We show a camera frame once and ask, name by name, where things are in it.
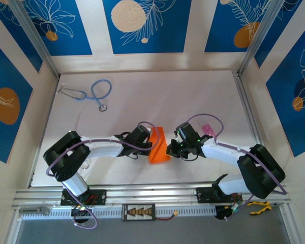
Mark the pink plastic piece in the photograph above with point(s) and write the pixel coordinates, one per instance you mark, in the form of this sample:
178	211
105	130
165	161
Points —
208	129

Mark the aluminium front rail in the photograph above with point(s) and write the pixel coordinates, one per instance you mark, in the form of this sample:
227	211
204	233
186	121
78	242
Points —
152	195

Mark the blue stethoscope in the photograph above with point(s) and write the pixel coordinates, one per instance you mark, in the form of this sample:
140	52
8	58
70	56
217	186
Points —
103	108

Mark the orange cloth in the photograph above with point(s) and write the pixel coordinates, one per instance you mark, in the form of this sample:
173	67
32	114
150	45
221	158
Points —
158	155

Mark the clear plastic clip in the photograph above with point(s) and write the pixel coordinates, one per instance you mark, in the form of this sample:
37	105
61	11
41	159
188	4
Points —
86	165

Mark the yellow and black pliers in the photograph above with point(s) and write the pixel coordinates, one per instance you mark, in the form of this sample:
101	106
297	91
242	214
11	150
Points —
267	206

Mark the black power distribution board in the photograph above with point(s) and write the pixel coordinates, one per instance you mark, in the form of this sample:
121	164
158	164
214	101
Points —
138	211

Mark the aluminium side rail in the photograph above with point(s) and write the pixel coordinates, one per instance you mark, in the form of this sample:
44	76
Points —
246	106

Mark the black controller board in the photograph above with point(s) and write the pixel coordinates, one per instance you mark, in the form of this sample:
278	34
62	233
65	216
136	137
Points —
81	211
221	213

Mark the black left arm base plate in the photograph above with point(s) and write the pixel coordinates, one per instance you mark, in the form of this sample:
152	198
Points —
101	197

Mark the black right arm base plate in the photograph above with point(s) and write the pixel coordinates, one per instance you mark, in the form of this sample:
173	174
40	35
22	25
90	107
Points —
203	195

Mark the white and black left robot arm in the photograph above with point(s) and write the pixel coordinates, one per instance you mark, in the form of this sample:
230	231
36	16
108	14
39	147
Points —
104	151

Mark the aluminium corner post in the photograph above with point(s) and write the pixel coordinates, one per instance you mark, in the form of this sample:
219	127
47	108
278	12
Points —
35	38
259	40

